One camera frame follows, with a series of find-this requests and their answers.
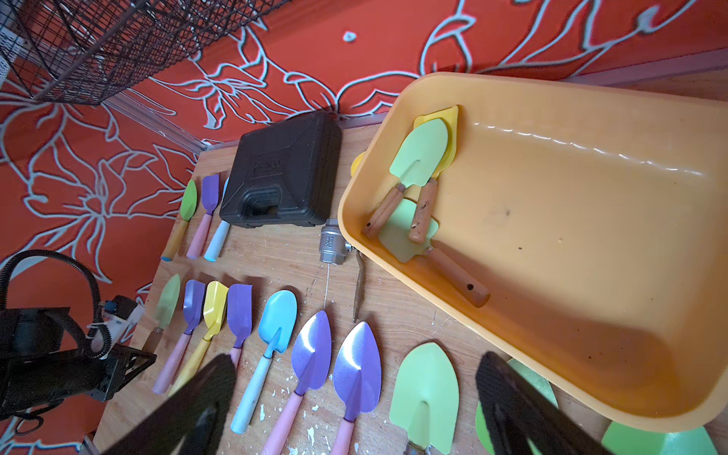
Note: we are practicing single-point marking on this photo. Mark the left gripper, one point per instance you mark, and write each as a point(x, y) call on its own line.
point(119, 368)

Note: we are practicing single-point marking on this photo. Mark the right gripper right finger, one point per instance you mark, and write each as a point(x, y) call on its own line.
point(519, 418)

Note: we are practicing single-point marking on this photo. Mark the green shovel brown wooden handle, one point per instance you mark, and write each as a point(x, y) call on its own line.
point(412, 166)

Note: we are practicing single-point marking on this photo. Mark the yellow plastic storage box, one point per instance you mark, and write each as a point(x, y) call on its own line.
point(597, 219)

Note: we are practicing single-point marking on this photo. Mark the blue shovel white handle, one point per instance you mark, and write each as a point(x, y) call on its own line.
point(275, 330)

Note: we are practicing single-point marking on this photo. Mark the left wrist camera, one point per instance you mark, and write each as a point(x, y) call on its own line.
point(119, 317)

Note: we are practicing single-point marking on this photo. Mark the black plastic tool case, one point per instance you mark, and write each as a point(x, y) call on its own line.
point(284, 174)

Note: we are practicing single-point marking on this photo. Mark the light green shovel wooden handle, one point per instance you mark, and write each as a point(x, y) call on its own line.
point(426, 400)

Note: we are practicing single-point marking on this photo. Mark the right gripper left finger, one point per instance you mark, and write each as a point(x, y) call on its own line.
point(192, 421)

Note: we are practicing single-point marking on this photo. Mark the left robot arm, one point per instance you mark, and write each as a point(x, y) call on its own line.
point(47, 357)

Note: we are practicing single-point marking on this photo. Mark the green shovel yellow handle box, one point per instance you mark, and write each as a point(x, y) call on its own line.
point(187, 210)

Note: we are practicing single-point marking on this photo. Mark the yellow square shovel yellow handle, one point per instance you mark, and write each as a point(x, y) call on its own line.
point(213, 313)

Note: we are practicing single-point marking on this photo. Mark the purple square shovel pink handle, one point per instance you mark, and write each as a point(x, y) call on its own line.
point(239, 304)

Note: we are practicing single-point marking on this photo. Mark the black wire wall basket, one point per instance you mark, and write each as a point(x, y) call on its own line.
point(84, 52)

